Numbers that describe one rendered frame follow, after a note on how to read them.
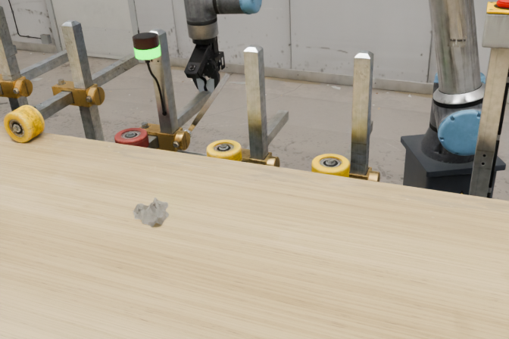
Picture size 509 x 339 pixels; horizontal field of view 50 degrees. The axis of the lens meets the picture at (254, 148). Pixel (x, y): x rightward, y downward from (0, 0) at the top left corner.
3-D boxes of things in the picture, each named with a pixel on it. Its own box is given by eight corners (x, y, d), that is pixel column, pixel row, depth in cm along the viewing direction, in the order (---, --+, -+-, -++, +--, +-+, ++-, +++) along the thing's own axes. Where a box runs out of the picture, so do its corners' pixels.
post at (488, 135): (460, 228, 127) (488, 39, 106) (483, 232, 125) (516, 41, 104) (460, 240, 123) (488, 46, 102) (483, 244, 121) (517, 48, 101)
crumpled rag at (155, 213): (132, 204, 106) (130, 194, 105) (167, 199, 107) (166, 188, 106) (133, 231, 99) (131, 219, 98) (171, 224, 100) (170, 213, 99)
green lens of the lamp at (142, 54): (144, 51, 132) (142, 41, 131) (165, 52, 130) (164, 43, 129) (130, 58, 128) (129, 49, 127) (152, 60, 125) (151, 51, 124)
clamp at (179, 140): (148, 138, 150) (145, 122, 148) (191, 144, 146) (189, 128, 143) (136, 147, 146) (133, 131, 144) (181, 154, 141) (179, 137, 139)
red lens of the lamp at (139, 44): (142, 41, 131) (141, 32, 130) (163, 41, 129) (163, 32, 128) (128, 48, 126) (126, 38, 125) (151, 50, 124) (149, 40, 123)
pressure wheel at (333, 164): (304, 202, 123) (304, 157, 118) (335, 191, 126) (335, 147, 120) (324, 219, 116) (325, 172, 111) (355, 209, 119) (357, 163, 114)
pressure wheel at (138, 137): (132, 163, 143) (126, 123, 138) (159, 167, 140) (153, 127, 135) (115, 178, 137) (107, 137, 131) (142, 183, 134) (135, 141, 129)
